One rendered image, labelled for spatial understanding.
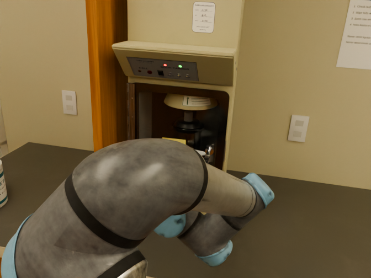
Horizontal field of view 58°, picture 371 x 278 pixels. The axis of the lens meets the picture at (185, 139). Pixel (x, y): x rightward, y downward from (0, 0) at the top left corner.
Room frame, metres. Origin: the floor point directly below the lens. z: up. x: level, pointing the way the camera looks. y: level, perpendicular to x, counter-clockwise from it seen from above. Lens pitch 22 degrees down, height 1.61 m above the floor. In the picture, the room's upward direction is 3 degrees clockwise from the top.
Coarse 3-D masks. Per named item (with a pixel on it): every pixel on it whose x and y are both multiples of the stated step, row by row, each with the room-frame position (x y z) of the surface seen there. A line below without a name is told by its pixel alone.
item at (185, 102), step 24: (144, 96) 0.99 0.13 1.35; (168, 96) 0.98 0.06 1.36; (192, 96) 0.96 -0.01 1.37; (216, 96) 0.95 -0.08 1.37; (144, 120) 0.99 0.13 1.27; (168, 120) 0.98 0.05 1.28; (192, 120) 0.96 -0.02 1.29; (216, 120) 0.95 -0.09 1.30; (192, 144) 0.96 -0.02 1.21; (216, 144) 0.95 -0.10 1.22
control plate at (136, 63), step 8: (136, 64) 0.93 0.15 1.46; (144, 64) 0.93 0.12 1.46; (152, 64) 0.92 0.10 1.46; (160, 64) 0.91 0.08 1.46; (168, 64) 0.91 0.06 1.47; (176, 64) 0.90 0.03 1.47; (184, 64) 0.89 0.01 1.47; (192, 64) 0.89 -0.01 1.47; (136, 72) 0.96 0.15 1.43; (144, 72) 0.96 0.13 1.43; (152, 72) 0.95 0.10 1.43; (168, 72) 0.93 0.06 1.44; (176, 72) 0.93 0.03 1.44; (184, 72) 0.92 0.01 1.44; (192, 72) 0.91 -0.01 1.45; (192, 80) 0.94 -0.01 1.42
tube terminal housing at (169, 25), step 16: (128, 0) 1.01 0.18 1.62; (144, 0) 1.00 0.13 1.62; (160, 0) 1.00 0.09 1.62; (176, 0) 0.99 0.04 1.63; (192, 0) 0.98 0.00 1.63; (208, 0) 0.97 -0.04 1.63; (224, 0) 0.96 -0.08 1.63; (240, 0) 0.95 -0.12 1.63; (128, 16) 1.01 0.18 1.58; (144, 16) 1.00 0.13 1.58; (160, 16) 0.99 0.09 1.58; (176, 16) 0.99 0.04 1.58; (224, 16) 0.96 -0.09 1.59; (240, 16) 0.95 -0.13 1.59; (128, 32) 1.01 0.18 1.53; (144, 32) 1.00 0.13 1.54; (160, 32) 0.99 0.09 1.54; (176, 32) 0.99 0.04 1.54; (192, 32) 0.98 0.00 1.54; (224, 32) 0.96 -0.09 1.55; (240, 32) 1.01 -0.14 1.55; (128, 80) 1.01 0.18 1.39; (144, 80) 1.00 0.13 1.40; (160, 80) 0.99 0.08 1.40
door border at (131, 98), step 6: (132, 84) 1.00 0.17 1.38; (132, 90) 1.00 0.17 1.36; (132, 96) 1.00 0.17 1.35; (132, 102) 1.00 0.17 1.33; (132, 108) 1.00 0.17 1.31; (132, 114) 1.00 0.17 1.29; (132, 120) 1.00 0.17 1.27; (132, 126) 1.00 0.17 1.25; (132, 132) 1.00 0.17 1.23; (132, 138) 1.00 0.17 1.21
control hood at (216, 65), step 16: (112, 48) 0.91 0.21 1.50; (128, 48) 0.89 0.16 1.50; (144, 48) 0.88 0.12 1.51; (160, 48) 0.88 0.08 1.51; (176, 48) 0.89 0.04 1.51; (192, 48) 0.90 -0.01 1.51; (208, 48) 0.92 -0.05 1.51; (224, 48) 0.94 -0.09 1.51; (128, 64) 0.94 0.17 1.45; (208, 64) 0.88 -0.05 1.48; (224, 64) 0.86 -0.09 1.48; (176, 80) 0.96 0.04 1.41; (208, 80) 0.93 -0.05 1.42; (224, 80) 0.91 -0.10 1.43
